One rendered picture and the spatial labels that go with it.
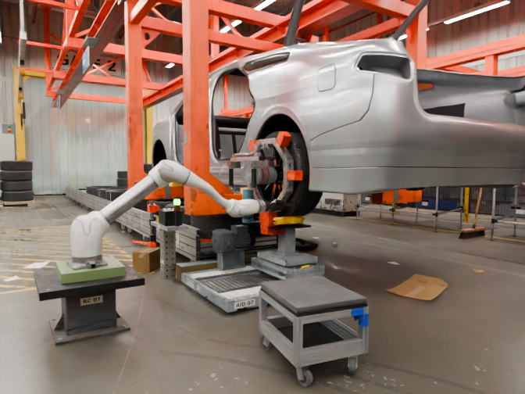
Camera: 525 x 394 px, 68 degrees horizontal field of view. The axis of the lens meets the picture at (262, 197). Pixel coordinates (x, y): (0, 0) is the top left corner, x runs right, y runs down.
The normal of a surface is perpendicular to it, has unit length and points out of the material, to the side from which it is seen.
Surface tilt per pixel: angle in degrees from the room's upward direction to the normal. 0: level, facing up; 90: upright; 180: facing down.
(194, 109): 90
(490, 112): 90
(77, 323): 90
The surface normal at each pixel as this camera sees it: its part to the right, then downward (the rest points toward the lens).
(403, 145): 0.17, 0.32
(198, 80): 0.53, 0.06
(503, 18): -0.84, 0.04
